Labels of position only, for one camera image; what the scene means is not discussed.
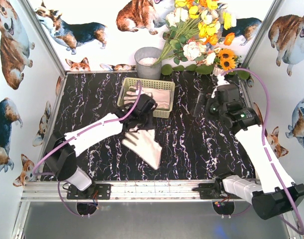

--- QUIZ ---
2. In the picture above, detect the small sunflower pot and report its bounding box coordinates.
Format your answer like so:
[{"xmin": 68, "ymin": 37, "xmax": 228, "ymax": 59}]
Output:
[{"xmin": 212, "ymin": 48, "xmax": 241, "ymax": 76}]

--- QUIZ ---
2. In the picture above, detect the artificial flower bouquet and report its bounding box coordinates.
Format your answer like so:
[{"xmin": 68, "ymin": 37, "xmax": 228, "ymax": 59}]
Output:
[{"xmin": 154, "ymin": 0, "xmax": 237, "ymax": 65}]

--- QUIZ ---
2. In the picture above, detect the white glove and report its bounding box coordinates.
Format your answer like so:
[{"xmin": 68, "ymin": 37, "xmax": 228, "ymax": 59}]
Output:
[
  {"xmin": 123, "ymin": 86, "xmax": 171, "ymax": 110},
  {"xmin": 121, "ymin": 129, "xmax": 162, "ymax": 170}
]

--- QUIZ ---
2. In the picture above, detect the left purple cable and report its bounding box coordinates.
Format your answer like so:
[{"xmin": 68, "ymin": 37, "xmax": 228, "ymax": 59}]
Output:
[{"xmin": 32, "ymin": 79, "xmax": 143, "ymax": 218}]

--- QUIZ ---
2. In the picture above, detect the grey metal bucket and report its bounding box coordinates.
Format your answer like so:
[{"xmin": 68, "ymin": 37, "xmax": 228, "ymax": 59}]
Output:
[{"xmin": 134, "ymin": 47, "xmax": 162, "ymax": 80}]

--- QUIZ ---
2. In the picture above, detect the aluminium front frame rail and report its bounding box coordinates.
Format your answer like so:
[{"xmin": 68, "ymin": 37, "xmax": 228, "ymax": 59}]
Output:
[{"xmin": 20, "ymin": 180, "xmax": 214, "ymax": 202}]

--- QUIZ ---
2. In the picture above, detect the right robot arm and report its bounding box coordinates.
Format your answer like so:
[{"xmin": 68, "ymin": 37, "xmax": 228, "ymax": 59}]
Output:
[{"xmin": 193, "ymin": 84, "xmax": 304, "ymax": 220}]

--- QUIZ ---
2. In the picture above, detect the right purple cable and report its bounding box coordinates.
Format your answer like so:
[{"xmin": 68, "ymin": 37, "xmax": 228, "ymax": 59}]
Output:
[{"xmin": 220, "ymin": 67, "xmax": 304, "ymax": 236}]

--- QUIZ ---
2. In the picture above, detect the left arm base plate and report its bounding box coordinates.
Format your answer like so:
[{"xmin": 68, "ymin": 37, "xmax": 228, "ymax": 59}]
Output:
[{"xmin": 67, "ymin": 183, "xmax": 111, "ymax": 200}]

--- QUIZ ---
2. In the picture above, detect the purple cable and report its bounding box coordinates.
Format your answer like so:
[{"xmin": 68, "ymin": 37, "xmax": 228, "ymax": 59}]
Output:
[
  {"xmin": 32, "ymin": 79, "xmax": 143, "ymax": 218},
  {"xmin": 220, "ymin": 67, "xmax": 304, "ymax": 236}
]

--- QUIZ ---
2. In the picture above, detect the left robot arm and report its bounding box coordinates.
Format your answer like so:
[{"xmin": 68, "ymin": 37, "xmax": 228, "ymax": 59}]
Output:
[{"xmin": 45, "ymin": 94, "xmax": 162, "ymax": 193}]

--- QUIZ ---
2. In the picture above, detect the pale green storage basket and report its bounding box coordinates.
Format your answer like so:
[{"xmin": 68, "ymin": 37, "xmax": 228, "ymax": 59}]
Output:
[{"xmin": 117, "ymin": 77, "xmax": 175, "ymax": 119}]

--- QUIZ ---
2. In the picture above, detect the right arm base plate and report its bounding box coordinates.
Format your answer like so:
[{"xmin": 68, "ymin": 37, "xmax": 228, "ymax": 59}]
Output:
[{"xmin": 193, "ymin": 183, "xmax": 240, "ymax": 199}]

